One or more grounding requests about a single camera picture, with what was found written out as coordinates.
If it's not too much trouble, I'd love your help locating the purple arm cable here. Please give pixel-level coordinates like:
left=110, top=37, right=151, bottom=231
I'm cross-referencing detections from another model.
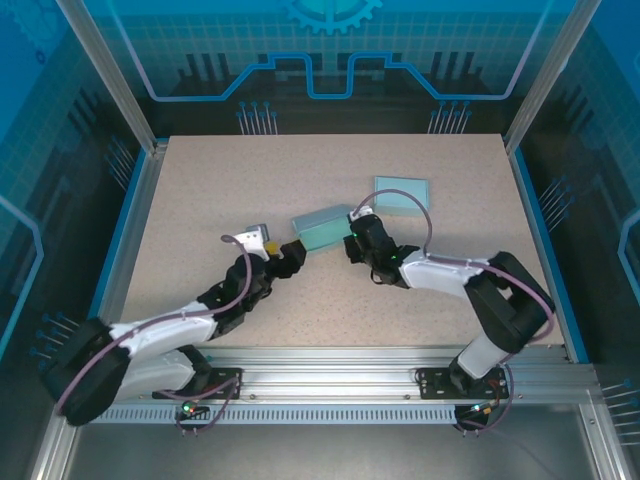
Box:
left=357, top=189, right=556, bottom=436
left=57, top=233, right=251, bottom=436

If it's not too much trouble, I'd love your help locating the light blue paper box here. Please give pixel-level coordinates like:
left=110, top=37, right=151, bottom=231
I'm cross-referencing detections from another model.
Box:
left=373, top=175, right=432, bottom=219
left=291, top=202, right=352, bottom=254

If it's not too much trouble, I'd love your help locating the aluminium frame beam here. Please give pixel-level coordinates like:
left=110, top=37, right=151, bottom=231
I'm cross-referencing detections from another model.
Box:
left=57, top=344, right=604, bottom=407

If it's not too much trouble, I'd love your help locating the slotted grey cable duct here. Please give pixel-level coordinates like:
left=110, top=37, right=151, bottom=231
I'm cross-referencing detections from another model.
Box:
left=78, top=404, right=460, bottom=426

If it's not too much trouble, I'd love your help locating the small connector with green LED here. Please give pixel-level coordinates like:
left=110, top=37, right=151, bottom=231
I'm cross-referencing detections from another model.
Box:
left=173, top=393, right=212, bottom=422
left=455, top=398, right=504, bottom=421

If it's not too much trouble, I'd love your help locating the aluminium frame post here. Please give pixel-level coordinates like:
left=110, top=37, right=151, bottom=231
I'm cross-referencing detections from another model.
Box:
left=502, top=0, right=604, bottom=154
left=53, top=0, right=170, bottom=154

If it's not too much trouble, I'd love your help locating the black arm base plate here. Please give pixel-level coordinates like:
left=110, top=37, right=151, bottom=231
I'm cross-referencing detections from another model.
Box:
left=416, top=366, right=512, bottom=401
left=152, top=367, right=247, bottom=401

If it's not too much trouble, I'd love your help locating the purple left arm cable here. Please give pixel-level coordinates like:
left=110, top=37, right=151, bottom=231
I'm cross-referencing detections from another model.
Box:
left=57, top=233, right=251, bottom=436

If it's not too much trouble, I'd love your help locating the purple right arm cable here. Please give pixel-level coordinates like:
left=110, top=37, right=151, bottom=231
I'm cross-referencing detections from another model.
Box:
left=357, top=189, right=556, bottom=436

